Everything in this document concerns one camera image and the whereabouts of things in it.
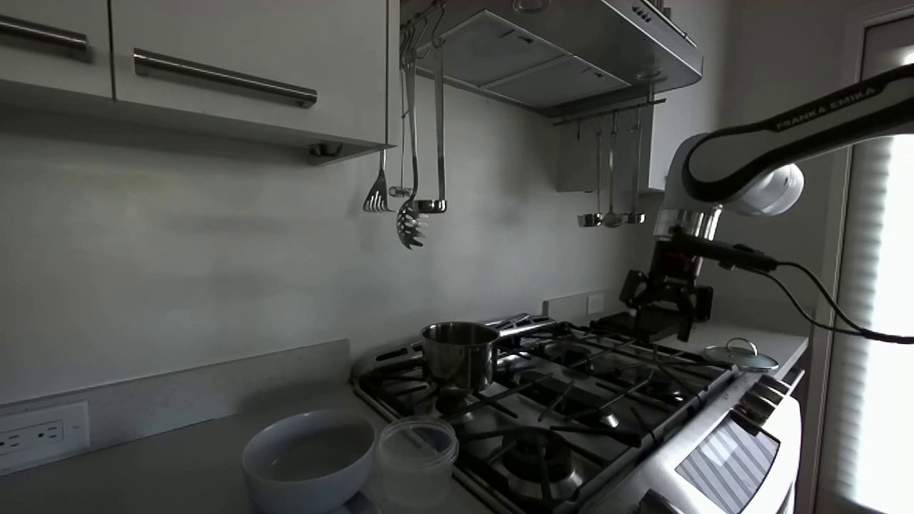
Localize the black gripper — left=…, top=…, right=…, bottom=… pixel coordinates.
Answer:
left=621, top=234, right=717, bottom=344

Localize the silver pot with long handle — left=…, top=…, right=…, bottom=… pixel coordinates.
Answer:
left=420, top=318, right=565, bottom=394

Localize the glass pot lid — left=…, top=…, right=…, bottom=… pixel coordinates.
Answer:
left=700, top=335, right=784, bottom=374

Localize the silver stove knob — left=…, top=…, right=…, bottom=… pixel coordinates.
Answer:
left=758, top=374, right=795, bottom=399
left=744, top=385, right=780, bottom=418

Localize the stainless steel gas stove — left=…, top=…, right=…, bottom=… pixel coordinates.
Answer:
left=350, top=311, right=810, bottom=514

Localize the black griddle tray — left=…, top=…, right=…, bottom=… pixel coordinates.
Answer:
left=587, top=311, right=668, bottom=348

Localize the white window blind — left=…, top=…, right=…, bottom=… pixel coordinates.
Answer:
left=824, top=14, right=914, bottom=514

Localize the hanging pasta spoon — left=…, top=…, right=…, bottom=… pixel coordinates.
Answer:
left=396, top=54, right=428, bottom=254

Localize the stainless steel range hood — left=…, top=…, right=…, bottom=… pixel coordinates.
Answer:
left=403, top=0, right=708, bottom=124

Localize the hanging metal ladle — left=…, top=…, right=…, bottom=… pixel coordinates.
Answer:
left=414, top=47, right=453, bottom=217

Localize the clear plastic container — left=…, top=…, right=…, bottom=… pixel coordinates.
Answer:
left=376, top=418, right=463, bottom=514

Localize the hanging metal spatula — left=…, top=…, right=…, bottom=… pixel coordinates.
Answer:
left=360, top=141, right=396, bottom=214

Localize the wide white cabinet door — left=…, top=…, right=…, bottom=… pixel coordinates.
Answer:
left=110, top=0, right=396, bottom=152

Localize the narrow white cabinet door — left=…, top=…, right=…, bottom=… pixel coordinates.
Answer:
left=0, top=0, right=114, bottom=104

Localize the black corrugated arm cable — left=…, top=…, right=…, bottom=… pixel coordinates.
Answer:
left=678, top=234, right=914, bottom=348

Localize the metal utensil rail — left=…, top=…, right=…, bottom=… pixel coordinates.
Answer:
left=550, top=92, right=668, bottom=128

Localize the long silver cabinet handle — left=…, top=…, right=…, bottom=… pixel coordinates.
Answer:
left=131, top=47, right=321, bottom=112

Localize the white double wall outlet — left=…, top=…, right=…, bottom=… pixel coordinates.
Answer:
left=0, top=398, right=96, bottom=481

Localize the short silver cabinet handle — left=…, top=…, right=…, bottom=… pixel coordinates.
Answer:
left=0, top=11, right=96, bottom=57

